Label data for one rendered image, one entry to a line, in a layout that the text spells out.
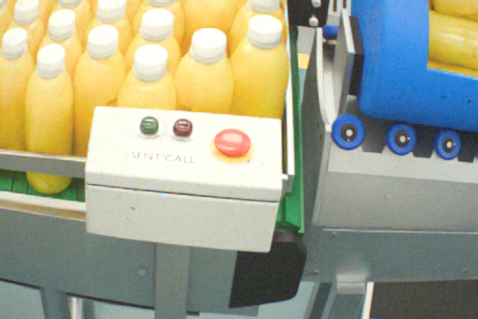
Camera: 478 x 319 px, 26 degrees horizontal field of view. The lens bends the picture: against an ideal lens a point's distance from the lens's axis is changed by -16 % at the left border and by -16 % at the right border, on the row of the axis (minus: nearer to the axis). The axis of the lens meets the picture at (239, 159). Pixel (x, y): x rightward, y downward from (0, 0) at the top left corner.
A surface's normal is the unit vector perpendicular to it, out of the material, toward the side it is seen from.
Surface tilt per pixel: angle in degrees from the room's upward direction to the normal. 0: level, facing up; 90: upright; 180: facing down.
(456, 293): 0
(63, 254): 90
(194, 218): 90
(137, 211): 90
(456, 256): 110
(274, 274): 90
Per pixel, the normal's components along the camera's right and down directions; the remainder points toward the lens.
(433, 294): 0.10, -0.70
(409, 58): 0.01, 0.50
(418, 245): -0.05, 0.90
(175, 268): -0.02, 0.70
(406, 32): 0.04, 0.25
